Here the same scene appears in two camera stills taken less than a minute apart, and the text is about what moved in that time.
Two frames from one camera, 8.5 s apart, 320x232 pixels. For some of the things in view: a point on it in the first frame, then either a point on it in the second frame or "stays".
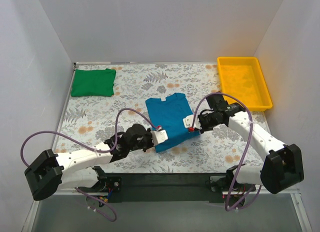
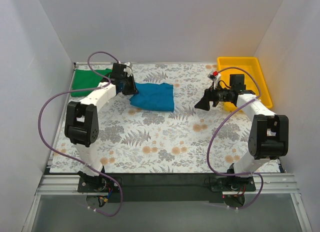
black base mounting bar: x=169 y=187 stays
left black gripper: x=149 y=142 → x=130 y=85
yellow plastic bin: x=242 y=77 stays
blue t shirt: x=169 y=114 → x=158 y=97
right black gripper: x=200 y=122 → x=212 y=98
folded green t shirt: x=93 y=82 stays
